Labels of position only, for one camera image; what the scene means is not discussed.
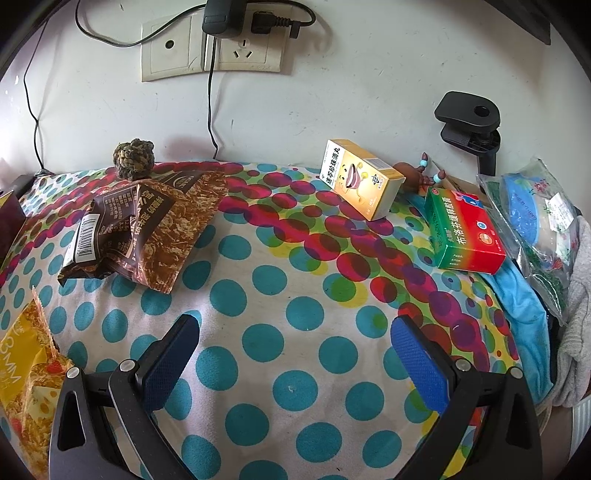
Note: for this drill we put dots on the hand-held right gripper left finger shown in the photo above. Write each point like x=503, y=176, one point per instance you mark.
x=171, y=355

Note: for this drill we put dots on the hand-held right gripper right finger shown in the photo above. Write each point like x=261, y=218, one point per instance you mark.
x=415, y=364

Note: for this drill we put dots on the light blue cloth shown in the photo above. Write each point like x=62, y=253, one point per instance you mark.
x=526, y=323

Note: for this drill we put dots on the polka dot tablecloth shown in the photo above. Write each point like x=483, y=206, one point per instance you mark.
x=286, y=323

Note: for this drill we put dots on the brown snack packet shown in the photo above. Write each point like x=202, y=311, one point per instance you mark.
x=157, y=230

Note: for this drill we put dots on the green red medicine box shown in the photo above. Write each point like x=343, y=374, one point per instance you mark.
x=461, y=235

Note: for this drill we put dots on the yellow snack packet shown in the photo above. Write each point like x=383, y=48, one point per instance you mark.
x=27, y=369

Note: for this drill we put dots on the grey cloth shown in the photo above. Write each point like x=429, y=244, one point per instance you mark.
x=575, y=332

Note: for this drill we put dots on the clear plastic bag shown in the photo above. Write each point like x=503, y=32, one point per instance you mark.
x=526, y=217

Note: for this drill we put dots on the small brown figurine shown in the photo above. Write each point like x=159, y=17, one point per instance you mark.
x=408, y=173

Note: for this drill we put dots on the yellow medicine box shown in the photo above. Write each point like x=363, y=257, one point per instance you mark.
x=355, y=180

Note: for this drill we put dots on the small dark red box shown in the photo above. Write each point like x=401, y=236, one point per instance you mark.
x=9, y=214

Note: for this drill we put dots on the black power adapter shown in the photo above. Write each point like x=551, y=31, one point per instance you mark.
x=224, y=18

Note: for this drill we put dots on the black power plug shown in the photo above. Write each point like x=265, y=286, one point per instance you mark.
x=272, y=22

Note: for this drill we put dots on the white wall jack plate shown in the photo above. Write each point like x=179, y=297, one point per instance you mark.
x=171, y=50

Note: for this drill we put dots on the white wall power socket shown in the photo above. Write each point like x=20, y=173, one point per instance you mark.
x=244, y=57

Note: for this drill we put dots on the black wall television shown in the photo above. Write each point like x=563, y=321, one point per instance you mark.
x=535, y=18

